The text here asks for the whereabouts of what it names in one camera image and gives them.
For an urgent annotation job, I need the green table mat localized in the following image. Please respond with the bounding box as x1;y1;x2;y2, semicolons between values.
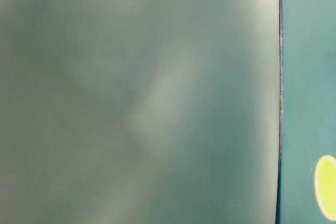
276;0;335;223

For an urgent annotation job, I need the yellow-green round sticker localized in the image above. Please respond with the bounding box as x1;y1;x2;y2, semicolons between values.
314;155;336;221

